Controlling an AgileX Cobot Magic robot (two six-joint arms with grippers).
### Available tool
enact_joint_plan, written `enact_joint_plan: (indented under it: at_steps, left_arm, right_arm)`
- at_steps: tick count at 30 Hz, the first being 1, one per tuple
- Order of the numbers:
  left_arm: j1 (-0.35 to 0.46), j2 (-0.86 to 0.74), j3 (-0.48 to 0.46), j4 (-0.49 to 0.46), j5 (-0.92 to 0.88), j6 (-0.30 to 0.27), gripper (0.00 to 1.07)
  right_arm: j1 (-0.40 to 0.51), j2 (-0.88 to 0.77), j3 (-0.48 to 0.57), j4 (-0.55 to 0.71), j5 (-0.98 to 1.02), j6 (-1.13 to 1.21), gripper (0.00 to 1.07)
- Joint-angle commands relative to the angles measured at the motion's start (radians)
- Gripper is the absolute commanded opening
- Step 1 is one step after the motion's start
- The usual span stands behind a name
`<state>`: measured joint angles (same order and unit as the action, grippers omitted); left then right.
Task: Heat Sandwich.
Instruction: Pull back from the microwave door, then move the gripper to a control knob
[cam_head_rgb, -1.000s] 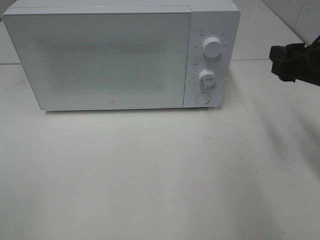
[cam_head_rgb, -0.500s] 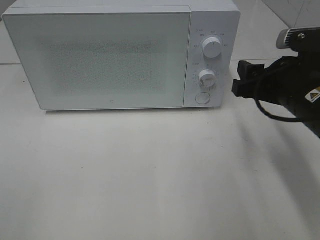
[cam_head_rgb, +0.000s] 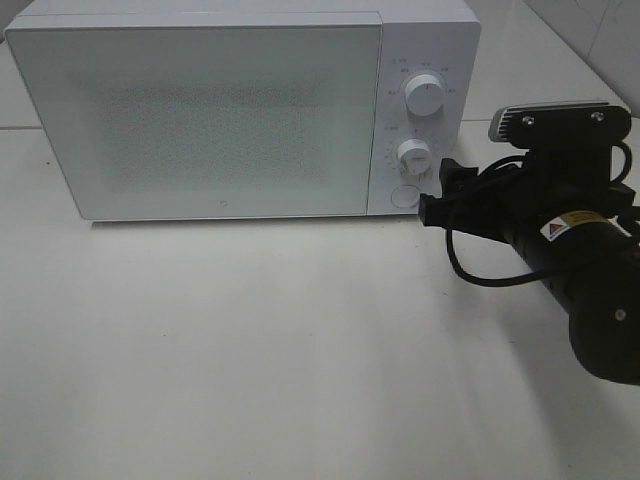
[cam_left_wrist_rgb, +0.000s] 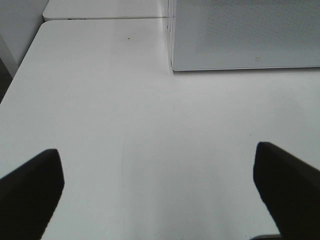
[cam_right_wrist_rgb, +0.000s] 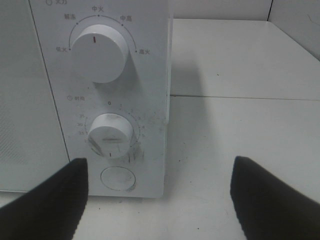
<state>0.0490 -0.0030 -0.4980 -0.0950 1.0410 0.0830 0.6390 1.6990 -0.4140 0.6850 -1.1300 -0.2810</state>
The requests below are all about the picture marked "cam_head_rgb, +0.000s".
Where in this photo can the white microwave oven body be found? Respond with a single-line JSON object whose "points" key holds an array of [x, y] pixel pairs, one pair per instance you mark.
{"points": [[438, 37]]}

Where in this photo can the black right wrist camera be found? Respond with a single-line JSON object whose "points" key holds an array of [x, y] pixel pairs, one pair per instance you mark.
{"points": [[578, 145]]}

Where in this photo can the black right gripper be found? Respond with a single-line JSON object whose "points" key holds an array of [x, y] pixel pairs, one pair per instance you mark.
{"points": [[505, 204]]}

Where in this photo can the white upper power knob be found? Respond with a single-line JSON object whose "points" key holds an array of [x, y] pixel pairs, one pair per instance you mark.
{"points": [[424, 94]]}

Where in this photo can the round white door button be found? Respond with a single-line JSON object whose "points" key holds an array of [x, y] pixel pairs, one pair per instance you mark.
{"points": [[405, 196]]}

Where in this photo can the white timer knob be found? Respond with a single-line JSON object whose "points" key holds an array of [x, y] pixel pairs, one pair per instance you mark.
{"points": [[414, 157]]}

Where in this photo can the white microwave door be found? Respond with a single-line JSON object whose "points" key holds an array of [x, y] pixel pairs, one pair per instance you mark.
{"points": [[202, 123]]}

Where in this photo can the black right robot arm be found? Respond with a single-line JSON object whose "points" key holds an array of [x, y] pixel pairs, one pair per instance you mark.
{"points": [[577, 230]]}

